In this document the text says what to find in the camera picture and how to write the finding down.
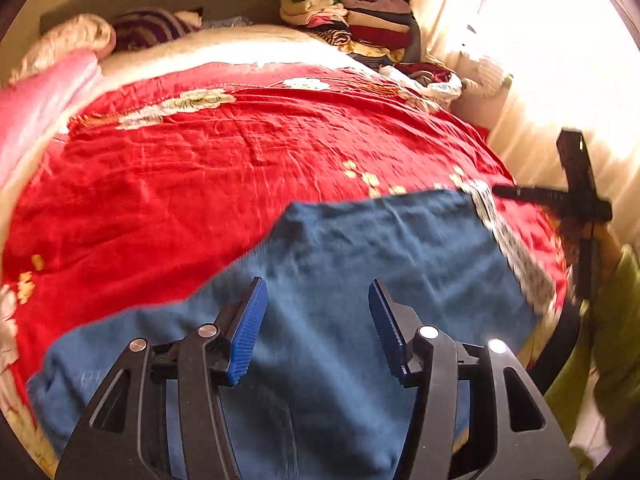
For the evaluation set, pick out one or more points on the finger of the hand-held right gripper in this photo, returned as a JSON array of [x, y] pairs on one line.
[[525, 193]]

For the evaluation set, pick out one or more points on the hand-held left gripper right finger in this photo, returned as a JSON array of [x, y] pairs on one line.
[[387, 325]]

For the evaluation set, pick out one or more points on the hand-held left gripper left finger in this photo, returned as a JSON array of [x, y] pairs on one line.
[[247, 325]]

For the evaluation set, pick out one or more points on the blue pants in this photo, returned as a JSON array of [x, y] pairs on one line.
[[325, 250]]

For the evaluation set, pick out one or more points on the person's right hand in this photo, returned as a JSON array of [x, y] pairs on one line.
[[609, 252]]

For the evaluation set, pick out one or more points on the white cloth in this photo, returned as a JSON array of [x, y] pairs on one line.
[[485, 72]]

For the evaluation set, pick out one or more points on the cream curtain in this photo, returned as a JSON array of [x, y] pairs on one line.
[[540, 60]]

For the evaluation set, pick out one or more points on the red floral blanket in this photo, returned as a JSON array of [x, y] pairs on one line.
[[200, 170]]

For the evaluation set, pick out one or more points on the person's green garment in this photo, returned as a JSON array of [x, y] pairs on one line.
[[615, 350]]

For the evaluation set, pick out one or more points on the pile of folded clothes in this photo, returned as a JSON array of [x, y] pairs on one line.
[[370, 25]]

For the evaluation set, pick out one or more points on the cream bed sheet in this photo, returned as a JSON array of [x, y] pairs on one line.
[[225, 45]]

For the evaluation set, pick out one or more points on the blue patterned cloth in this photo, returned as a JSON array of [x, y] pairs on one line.
[[227, 23]]

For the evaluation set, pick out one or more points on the pink quilt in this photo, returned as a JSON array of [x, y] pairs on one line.
[[40, 105]]

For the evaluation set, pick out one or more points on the purple striped pillow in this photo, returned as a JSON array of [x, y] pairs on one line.
[[150, 27]]

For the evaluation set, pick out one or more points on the floral pillow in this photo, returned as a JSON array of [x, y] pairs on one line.
[[75, 35]]

